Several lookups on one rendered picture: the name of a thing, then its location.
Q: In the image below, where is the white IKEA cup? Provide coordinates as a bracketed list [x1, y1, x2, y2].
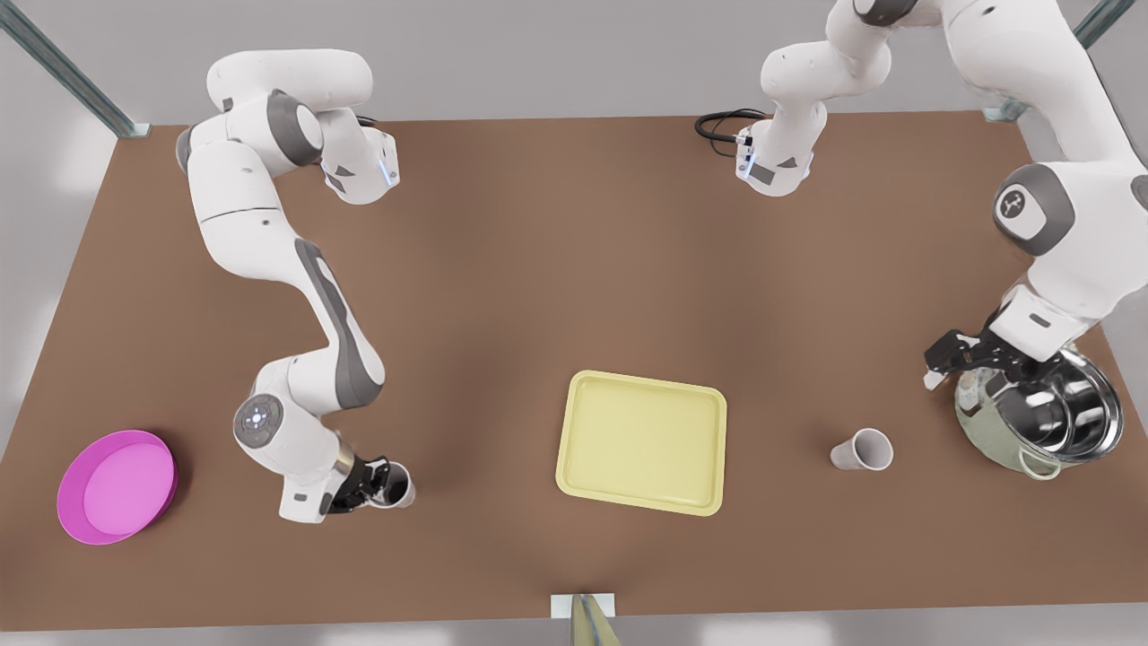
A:
[368, 460, 417, 511]
[830, 428, 895, 473]

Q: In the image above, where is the yellow rectangular tray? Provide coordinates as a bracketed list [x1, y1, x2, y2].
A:
[555, 370, 728, 518]

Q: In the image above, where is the pink round bowl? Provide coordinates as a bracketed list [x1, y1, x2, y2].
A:
[57, 430, 179, 546]

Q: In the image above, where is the steel pot with handles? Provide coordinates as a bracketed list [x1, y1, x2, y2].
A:
[954, 345, 1125, 482]

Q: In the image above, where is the silver frame post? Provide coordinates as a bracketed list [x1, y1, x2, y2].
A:
[0, 0, 152, 140]
[549, 592, 622, 646]
[983, 0, 1136, 123]

